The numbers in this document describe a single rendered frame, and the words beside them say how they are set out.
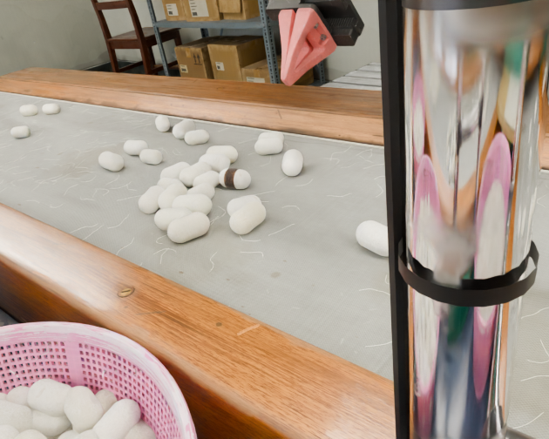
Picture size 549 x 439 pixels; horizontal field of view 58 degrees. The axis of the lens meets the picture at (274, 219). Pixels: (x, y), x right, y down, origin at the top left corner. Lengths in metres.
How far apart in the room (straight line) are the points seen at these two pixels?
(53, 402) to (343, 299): 0.19
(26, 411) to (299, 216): 0.25
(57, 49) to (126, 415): 4.85
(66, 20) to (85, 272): 4.77
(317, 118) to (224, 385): 0.42
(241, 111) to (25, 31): 4.35
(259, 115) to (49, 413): 0.46
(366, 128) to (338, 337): 0.32
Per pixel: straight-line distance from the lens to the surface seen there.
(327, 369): 0.27
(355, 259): 0.38
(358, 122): 0.59
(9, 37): 4.94
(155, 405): 0.30
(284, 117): 0.65
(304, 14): 0.59
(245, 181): 0.50
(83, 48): 5.18
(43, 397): 0.34
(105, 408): 0.34
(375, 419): 0.25
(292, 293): 0.36
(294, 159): 0.51
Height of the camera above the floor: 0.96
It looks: 30 degrees down
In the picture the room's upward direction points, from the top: 10 degrees counter-clockwise
